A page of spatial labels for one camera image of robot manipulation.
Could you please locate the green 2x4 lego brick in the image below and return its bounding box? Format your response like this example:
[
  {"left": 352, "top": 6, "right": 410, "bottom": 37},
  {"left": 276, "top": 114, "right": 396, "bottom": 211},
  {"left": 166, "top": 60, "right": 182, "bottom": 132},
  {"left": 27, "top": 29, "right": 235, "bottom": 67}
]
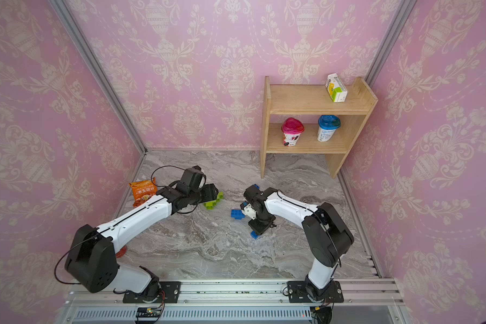
[{"left": 203, "top": 192, "right": 224, "bottom": 210}]

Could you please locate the blue lego brick assembly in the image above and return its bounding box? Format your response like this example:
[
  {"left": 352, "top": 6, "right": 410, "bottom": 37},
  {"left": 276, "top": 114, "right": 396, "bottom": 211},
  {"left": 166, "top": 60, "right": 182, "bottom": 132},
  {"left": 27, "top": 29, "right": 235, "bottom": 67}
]
[{"left": 230, "top": 209, "right": 246, "bottom": 220}]

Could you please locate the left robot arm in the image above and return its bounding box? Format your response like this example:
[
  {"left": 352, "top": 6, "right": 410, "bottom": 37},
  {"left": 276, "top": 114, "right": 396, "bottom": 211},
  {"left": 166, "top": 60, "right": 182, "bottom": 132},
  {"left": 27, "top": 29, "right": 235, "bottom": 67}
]
[{"left": 62, "top": 166, "right": 219, "bottom": 303}]

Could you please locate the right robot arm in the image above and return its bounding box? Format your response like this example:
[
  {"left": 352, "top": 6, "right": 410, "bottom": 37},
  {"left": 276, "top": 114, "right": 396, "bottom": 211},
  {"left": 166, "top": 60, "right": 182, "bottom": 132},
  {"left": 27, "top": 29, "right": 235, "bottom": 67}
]
[{"left": 240, "top": 185, "right": 355, "bottom": 302}]

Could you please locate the orange snack bag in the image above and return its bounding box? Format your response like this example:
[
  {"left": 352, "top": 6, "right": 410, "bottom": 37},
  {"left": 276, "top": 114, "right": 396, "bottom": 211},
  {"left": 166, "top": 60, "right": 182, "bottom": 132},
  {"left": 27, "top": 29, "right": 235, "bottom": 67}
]
[{"left": 129, "top": 180, "right": 158, "bottom": 207}]

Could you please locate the pink lid yogurt cup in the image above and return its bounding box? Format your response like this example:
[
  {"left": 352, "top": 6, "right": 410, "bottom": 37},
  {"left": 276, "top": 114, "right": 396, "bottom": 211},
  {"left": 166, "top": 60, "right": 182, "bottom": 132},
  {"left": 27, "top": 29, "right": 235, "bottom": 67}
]
[{"left": 281, "top": 117, "right": 305, "bottom": 147}]

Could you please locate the red soda can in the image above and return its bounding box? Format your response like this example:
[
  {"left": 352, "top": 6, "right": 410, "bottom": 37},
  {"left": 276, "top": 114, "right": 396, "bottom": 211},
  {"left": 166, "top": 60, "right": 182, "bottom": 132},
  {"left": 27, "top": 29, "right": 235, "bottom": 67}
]
[{"left": 116, "top": 246, "right": 127, "bottom": 258}]

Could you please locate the wooden shelf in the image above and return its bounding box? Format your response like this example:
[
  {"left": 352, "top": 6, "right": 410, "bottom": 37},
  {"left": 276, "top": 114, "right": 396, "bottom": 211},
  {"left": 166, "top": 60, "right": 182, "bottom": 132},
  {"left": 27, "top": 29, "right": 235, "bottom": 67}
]
[{"left": 260, "top": 76, "right": 378, "bottom": 178}]

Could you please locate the blue lid yogurt cup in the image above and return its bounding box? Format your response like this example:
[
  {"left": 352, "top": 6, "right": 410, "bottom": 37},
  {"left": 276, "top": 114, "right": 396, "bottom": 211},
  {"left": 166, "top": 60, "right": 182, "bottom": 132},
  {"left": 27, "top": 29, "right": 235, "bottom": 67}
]
[{"left": 317, "top": 115, "right": 341, "bottom": 143}]

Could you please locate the white green carton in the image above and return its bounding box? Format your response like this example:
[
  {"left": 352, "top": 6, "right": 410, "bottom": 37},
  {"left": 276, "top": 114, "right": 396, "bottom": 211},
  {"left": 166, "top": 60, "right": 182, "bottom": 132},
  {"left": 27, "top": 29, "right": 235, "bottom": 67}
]
[{"left": 325, "top": 73, "right": 348, "bottom": 103}]

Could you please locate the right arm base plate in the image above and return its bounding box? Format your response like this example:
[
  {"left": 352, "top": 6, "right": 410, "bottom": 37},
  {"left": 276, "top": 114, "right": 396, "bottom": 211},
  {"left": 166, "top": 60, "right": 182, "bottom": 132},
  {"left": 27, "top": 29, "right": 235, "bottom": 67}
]
[{"left": 284, "top": 280, "right": 344, "bottom": 304}]

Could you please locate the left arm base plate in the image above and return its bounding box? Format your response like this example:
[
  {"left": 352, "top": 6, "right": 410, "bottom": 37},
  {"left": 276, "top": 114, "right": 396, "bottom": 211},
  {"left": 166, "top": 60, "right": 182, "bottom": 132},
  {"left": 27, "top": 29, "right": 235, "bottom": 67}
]
[{"left": 123, "top": 281, "right": 182, "bottom": 305}]

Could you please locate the aluminium front rail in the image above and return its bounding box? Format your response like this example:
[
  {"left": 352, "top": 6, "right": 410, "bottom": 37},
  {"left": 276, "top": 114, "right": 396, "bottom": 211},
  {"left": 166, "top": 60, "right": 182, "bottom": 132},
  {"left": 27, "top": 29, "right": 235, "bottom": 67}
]
[{"left": 57, "top": 278, "right": 410, "bottom": 323}]

